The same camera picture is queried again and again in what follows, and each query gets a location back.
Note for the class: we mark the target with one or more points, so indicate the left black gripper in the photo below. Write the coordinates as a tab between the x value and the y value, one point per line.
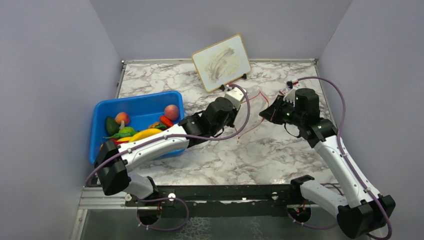
234	113

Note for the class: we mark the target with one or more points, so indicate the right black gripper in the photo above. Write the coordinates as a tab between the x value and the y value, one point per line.
271	114

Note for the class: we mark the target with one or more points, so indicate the clear zip top bag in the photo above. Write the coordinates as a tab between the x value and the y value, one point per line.
258	102

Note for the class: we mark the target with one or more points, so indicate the green chili pepper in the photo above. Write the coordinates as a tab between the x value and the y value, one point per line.
120	135

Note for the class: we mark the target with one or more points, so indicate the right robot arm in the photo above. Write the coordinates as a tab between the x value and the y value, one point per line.
362	209

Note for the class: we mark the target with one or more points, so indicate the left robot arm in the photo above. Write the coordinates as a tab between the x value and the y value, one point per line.
114	162

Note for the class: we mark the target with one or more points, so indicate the small red card box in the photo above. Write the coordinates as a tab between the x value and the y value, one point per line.
284	91

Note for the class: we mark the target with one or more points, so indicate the peach at bin back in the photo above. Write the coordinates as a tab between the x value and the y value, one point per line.
171	112

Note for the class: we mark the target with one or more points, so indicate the peach at bin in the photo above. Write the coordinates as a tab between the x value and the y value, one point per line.
171	112
122	117

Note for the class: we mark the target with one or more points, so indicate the single yellow banana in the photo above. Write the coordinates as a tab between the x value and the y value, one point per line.
144	134

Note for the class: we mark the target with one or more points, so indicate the blue plastic bin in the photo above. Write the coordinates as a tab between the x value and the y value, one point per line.
143	111

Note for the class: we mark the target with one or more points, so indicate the light green vegetable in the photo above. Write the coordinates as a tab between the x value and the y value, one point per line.
126	130

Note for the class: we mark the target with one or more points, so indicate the peach at bin left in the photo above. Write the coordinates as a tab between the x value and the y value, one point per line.
122	117

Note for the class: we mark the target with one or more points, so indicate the red chili pepper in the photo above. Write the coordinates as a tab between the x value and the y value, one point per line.
116	141

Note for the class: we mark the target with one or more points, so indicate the dark green avocado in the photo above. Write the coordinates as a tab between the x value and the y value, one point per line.
111	126

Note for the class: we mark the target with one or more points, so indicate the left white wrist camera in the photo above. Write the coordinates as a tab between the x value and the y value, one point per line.
236	97

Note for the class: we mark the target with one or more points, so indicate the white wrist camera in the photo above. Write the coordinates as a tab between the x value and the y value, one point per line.
290	96
236	97

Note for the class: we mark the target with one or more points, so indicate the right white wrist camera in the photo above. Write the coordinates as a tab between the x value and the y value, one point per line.
290	96

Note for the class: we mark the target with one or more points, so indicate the whiteboard with yellow frame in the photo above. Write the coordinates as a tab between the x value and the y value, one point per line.
222	62

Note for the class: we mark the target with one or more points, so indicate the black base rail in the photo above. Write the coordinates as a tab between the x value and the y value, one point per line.
215	201

